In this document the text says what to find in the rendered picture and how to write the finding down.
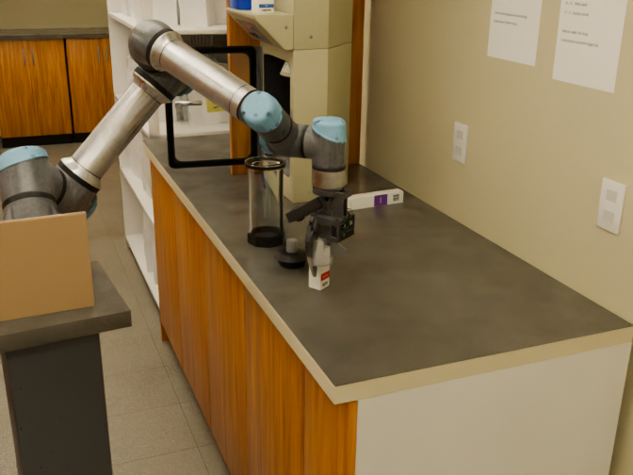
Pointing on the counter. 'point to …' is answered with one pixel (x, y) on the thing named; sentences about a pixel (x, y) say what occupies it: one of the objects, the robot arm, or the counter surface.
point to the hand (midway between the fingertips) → (319, 267)
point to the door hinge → (259, 81)
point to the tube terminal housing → (316, 74)
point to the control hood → (268, 25)
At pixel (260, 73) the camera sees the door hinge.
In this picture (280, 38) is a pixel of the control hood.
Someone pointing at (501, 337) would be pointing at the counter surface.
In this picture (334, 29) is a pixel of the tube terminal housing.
